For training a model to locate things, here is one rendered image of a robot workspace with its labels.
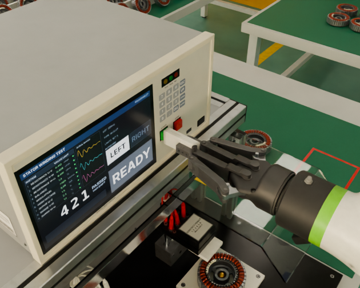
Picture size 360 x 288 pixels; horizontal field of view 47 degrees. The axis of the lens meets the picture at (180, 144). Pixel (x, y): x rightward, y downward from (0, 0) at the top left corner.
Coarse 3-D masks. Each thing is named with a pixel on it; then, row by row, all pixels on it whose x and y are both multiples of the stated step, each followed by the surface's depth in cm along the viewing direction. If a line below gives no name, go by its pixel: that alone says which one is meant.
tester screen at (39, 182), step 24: (144, 96) 65; (120, 120) 62; (144, 120) 67; (72, 144) 56; (96, 144) 60; (48, 168) 54; (72, 168) 58; (96, 168) 62; (144, 168) 73; (48, 192) 56; (72, 192) 60; (96, 192) 65; (48, 216) 58
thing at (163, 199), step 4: (164, 196) 96; (168, 196) 96; (164, 200) 95; (160, 204) 97; (184, 204) 93; (184, 208) 93; (176, 212) 91; (184, 212) 94; (172, 216) 89; (176, 216) 91; (184, 216) 95; (164, 220) 94; (168, 220) 94; (172, 220) 90; (176, 220) 92; (172, 224) 91; (176, 224) 94; (180, 224) 94; (168, 228) 93; (172, 228) 92
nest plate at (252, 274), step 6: (198, 264) 99; (246, 264) 99; (192, 270) 98; (246, 270) 98; (252, 270) 98; (186, 276) 97; (192, 276) 97; (210, 276) 97; (246, 276) 97; (252, 276) 97; (258, 276) 97; (264, 276) 97; (180, 282) 96; (186, 282) 96; (192, 282) 96; (246, 282) 96; (252, 282) 96; (258, 282) 96
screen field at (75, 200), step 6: (84, 192) 62; (72, 198) 60; (78, 198) 62; (84, 198) 63; (66, 204) 60; (72, 204) 61; (78, 204) 62; (60, 210) 59; (66, 210) 60; (72, 210) 62; (60, 216) 60
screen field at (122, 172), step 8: (144, 144) 70; (136, 152) 69; (144, 152) 71; (152, 152) 73; (128, 160) 68; (136, 160) 70; (144, 160) 72; (120, 168) 67; (128, 168) 69; (136, 168) 71; (112, 176) 66; (120, 176) 68; (128, 176) 70; (112, 184) 67; (120, 184) 69; (112, 192) 68
